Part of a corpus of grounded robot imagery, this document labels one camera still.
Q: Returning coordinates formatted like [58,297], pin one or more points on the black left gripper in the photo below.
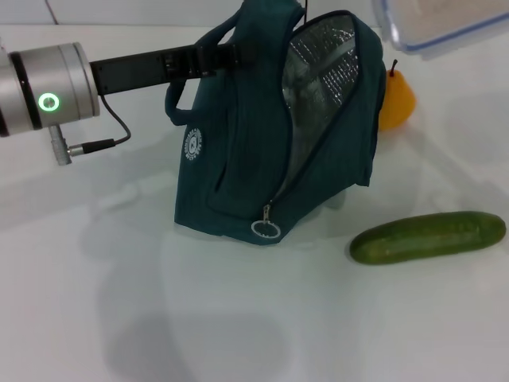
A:
[127,73]

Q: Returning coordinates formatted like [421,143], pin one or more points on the teal insulated lunch bag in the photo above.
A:
[238,159]

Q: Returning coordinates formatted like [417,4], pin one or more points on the clear container with blue lid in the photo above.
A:
[429,20]

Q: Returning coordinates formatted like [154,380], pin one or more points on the green cucumber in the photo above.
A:
[425,238]

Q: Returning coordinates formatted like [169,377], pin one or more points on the orange yellow pear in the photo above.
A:
[395,103]

